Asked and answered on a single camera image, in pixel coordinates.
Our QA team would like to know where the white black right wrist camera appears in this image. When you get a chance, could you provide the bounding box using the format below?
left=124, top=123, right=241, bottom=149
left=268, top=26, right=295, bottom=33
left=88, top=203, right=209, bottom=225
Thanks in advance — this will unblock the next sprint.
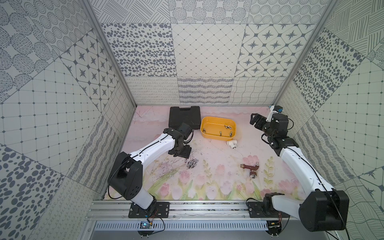
left=266, top=106, right=283, bottom=122

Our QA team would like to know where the black plastic tool case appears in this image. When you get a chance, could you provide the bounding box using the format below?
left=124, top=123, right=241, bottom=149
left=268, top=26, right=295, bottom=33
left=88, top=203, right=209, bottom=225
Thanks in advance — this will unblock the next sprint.
left=169, top=106, right=202, bottom=130

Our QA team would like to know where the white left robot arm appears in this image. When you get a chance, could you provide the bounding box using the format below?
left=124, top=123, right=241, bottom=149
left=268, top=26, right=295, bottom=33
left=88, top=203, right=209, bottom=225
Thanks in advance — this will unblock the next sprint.
left=108, top=125, right=194, bottom=214

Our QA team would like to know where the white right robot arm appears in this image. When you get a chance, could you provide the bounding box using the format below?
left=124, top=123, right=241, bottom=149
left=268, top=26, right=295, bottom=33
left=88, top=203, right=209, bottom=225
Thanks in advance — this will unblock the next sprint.
left=250, top=111, right=350, bottom=232

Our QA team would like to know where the yellow plastic storage box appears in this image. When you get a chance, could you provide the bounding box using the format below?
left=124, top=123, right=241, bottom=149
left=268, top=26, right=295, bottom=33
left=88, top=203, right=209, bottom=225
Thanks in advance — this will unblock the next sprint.
left=201, top=116, right=237, bottom=142

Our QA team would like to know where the red brown pipe fitting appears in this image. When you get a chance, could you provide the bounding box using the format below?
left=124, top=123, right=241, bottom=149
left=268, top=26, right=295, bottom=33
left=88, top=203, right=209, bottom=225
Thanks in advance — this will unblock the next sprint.
left=240, top=164, right=259, bottom=179

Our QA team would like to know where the white pipe tee fitting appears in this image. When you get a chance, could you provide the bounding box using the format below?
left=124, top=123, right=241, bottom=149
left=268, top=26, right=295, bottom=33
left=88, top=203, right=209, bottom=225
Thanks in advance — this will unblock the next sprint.
left=227, top=140, right=238, bottom=149

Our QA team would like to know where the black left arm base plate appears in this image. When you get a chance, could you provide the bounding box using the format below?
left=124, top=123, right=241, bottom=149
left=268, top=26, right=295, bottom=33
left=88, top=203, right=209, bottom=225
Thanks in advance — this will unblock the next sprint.
left=129, top=201, right=170, bottom=219

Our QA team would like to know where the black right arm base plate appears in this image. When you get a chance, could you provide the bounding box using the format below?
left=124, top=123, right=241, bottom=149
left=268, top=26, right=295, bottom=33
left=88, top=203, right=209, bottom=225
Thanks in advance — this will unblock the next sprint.
left=246, top=193, right=289, bottom=218

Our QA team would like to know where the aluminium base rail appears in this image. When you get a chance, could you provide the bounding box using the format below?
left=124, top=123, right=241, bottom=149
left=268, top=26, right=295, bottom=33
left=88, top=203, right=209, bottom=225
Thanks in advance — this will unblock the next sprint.
left=85, top=200, right=295, bottom=221

